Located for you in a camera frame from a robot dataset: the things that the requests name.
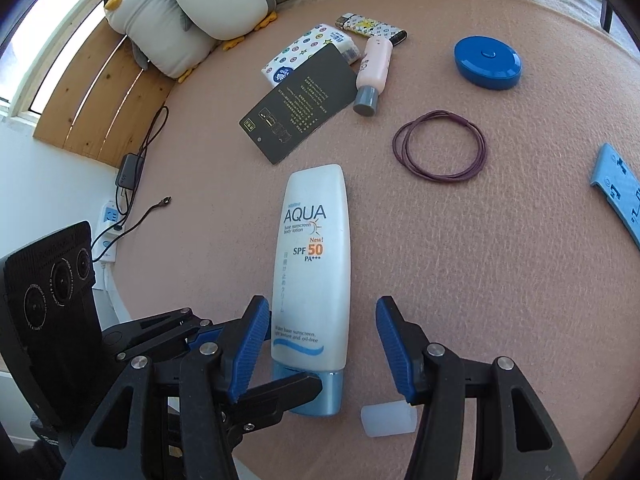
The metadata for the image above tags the blue phone stand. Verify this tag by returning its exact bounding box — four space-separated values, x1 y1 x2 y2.
590 143 640 251

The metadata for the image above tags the white sunscreen tube blue cap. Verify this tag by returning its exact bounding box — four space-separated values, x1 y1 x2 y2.
270 164 351 417

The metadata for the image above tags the blue round case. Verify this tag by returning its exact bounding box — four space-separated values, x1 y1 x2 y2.
453 36 523 92

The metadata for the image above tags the patterned tissue packet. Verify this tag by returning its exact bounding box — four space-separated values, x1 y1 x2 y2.
262 22 362 87

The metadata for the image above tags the white power strip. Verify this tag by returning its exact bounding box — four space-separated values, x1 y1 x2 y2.
90 200 123 291

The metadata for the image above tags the patterned lighter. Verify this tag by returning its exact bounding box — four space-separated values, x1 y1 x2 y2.
336 12 408 45

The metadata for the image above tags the window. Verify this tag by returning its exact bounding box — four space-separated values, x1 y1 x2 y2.
0 0 108 121

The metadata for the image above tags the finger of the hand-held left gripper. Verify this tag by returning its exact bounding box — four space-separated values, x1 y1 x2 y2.
220 375 324 438
101 307 237 362

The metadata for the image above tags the black printed card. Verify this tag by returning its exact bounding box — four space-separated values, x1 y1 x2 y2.
239 42 357 166

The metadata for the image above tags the pine wood slat panel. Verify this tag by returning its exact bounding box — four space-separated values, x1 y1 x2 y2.
32 15 177 168

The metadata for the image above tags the cream tube with grey cap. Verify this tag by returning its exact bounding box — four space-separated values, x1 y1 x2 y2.
352 36 394 116

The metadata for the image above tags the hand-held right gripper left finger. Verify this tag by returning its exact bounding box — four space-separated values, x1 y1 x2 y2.
60 296 271 480

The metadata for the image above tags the black charger cable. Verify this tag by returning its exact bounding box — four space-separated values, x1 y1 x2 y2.
92 105 173 241

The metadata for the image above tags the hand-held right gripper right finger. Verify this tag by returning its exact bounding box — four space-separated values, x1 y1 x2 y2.
376 296 581 480

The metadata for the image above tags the small translucent white cap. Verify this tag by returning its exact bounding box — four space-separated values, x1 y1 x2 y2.
360 400 418 438

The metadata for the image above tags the black charger adapter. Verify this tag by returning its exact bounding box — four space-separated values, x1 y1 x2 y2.
116 154 146 193

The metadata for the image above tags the purple elastic hair tie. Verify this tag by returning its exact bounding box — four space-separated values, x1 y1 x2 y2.
392 110 487 181

